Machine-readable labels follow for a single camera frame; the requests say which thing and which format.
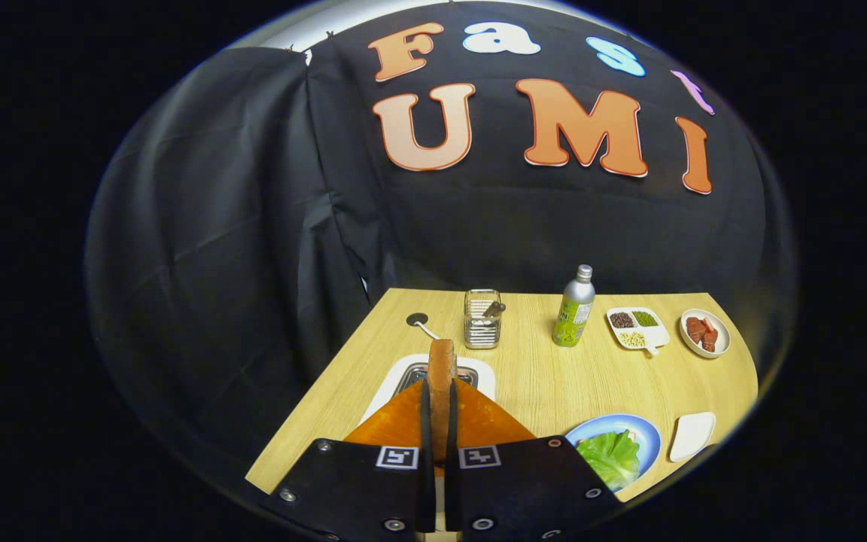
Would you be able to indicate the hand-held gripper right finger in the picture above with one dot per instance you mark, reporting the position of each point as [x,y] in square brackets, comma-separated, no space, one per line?
[516,489]

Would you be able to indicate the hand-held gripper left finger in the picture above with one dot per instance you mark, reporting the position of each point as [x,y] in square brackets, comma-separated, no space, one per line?
[373,489]

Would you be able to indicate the green lettuce leaf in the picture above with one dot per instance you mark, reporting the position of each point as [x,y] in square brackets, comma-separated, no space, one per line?
[610,459]

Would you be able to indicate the toasted bread slice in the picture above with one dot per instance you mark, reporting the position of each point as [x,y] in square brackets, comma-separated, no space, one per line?
[441,369]

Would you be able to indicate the white toaster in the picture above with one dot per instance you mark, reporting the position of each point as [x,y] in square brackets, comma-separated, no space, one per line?
[388,380]

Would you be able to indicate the blue round plate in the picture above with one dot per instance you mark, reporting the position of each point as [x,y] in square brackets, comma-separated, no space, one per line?
[648,436]

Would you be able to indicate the green label metal bottle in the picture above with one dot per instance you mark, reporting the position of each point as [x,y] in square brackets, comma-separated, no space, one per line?
[573,316]

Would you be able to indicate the white square plate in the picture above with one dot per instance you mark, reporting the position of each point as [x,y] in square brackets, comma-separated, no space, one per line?
[693,436]

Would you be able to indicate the white divided seed dish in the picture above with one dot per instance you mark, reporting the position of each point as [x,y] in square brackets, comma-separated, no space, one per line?
[656,335]

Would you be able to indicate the brown meat piece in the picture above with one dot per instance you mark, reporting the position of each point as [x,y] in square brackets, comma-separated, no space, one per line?
[695,330]
[709,342]

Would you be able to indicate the pink sausage slice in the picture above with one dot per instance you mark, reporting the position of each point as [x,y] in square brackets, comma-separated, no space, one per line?
[710,324]

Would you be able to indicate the white round plate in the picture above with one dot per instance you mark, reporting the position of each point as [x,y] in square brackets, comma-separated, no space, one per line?
[724,336]

